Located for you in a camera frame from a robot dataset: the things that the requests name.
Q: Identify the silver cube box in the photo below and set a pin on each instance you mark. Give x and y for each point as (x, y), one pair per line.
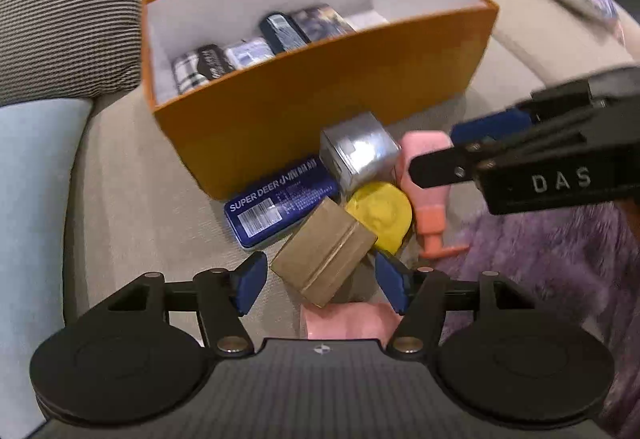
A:
(357, 151)

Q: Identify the pink pump bottle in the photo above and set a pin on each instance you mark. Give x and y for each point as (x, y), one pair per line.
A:
(430, 214)

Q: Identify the orange cardboard box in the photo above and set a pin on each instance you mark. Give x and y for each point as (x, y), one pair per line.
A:
(320, 99)

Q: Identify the yellow tape measure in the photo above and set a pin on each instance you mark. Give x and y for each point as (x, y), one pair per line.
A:
(382, 214)

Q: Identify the white printed tube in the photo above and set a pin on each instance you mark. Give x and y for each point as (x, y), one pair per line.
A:
(250, 53)

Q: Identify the pink cup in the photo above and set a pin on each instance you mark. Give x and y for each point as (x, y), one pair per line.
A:
(345, 321)

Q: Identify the blue tin case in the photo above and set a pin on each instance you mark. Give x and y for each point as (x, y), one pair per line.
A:
(280, 206)

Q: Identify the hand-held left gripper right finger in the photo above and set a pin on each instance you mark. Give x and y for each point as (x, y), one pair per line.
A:
(395, 281)

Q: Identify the purple fuzzy blanket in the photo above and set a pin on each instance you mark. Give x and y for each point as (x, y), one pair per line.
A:
(540, 259)

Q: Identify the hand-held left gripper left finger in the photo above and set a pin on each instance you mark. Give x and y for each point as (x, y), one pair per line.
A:
(247, 283)

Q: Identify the houndstooth pillow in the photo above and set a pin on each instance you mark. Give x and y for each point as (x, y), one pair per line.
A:
(65, 24)

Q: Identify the dark patterned box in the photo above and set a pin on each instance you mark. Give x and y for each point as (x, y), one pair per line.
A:
(322, 21)

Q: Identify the small white box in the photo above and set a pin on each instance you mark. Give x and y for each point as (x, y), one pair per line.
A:
(365, 21)

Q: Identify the plaid glasses case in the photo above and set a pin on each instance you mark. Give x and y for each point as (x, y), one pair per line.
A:
(197, 66)

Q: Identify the dark blue case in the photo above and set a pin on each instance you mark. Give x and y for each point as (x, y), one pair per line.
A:
(282, 33)

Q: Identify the beige sofa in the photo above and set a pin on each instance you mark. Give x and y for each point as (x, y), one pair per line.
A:
(150, 199)

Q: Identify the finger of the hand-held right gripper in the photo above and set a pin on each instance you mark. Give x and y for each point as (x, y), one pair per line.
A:
(440, 169)
(487, 126)

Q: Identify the small brown cardboard box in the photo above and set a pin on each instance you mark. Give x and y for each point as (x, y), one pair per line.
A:
(322, 251)

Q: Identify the light blue pillow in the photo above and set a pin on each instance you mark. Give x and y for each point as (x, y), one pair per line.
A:
(35, 219)

